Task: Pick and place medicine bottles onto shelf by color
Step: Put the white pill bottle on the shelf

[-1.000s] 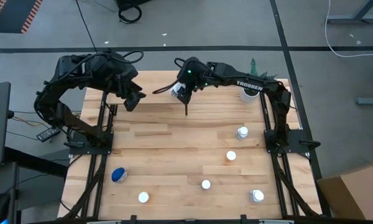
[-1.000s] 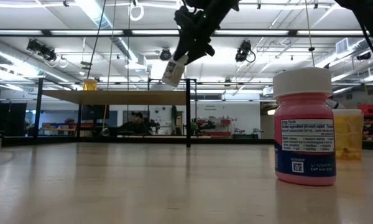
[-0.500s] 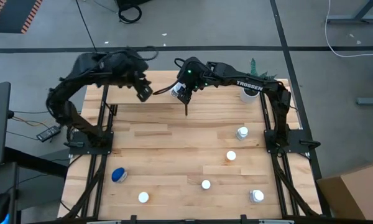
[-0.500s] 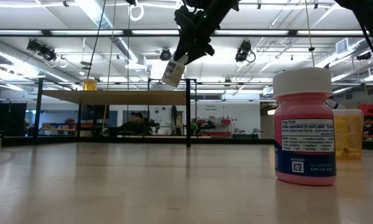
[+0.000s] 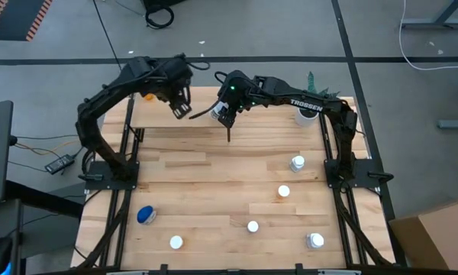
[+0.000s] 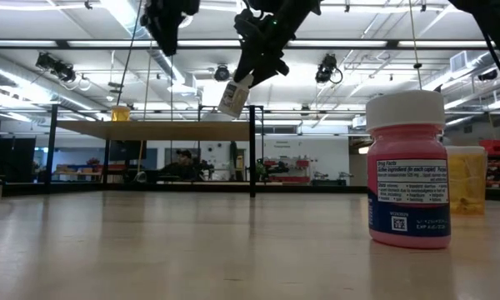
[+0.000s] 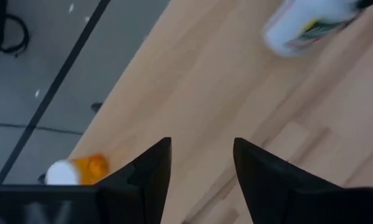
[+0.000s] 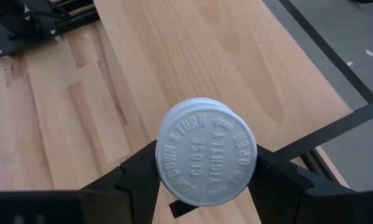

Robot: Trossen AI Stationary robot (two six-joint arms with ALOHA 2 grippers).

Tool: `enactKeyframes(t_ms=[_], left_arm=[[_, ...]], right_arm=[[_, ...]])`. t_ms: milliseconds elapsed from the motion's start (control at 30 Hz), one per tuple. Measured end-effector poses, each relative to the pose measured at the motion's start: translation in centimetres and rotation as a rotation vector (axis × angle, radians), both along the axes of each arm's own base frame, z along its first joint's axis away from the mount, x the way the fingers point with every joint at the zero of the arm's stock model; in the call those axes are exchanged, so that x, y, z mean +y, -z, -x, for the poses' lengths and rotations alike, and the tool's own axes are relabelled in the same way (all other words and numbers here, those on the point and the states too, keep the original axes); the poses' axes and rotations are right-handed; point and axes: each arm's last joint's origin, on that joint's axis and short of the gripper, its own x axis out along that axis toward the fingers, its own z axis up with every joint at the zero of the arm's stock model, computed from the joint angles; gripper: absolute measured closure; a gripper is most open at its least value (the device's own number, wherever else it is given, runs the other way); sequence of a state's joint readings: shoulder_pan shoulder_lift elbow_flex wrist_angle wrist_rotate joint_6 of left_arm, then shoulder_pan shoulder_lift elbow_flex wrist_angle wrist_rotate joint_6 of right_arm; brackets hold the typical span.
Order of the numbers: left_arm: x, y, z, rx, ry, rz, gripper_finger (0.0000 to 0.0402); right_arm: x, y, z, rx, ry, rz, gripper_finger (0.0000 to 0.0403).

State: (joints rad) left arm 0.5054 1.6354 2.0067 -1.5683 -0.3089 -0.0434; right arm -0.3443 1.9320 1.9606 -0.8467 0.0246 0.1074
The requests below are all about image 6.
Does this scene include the black monitor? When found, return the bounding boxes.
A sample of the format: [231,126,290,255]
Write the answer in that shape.
[109,140,148,163]

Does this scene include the long black cable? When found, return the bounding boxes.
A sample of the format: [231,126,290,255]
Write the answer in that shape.
[115,0,145,106]

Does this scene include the white ceiling air duct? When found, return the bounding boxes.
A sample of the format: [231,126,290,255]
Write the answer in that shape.
[147,48,199,96]

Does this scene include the white air vent unit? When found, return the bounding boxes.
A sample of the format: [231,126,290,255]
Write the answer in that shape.
[448,49,480,74]

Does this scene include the pink medicine bottle white cap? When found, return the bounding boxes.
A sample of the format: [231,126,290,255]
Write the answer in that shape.
[365,89,453,250]

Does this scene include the amber pill bottle white cap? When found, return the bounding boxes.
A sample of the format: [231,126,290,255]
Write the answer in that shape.
[444,145,488,216]
[110,105,132,123]

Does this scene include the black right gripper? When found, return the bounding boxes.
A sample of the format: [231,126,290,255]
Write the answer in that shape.
[232,0,322,88]

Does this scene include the black ceiling-mounted device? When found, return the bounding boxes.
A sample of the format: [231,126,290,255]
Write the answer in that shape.
[35,52,77,83]
[314,52,343,85]
[477,68,499,82]
[213,64,231,83]

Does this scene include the thin hanging cable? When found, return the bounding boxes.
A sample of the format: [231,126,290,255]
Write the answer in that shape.
[407,0,423,91]

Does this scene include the black partition panel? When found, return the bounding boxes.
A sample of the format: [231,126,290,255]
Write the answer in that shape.
[0,135,38,184]

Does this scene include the silver ventilation duct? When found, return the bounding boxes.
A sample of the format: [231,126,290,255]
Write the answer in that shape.
[0,49,109,122]

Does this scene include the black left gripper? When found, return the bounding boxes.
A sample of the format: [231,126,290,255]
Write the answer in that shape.
[140,0,201,57]

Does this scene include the small green plant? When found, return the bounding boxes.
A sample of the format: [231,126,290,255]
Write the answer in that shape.
[254,158,268,183]

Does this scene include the table with boxes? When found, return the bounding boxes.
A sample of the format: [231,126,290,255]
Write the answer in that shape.
[52,157,126,183]

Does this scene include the person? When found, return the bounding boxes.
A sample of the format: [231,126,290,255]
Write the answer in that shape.
[157,148,205,183]

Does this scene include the wooden shelf black metal legs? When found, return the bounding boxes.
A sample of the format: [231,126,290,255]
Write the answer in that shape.
[44,103,266,199]

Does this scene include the long linear ceiling light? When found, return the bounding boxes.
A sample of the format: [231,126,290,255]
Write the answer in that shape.
[0,38,499,52]

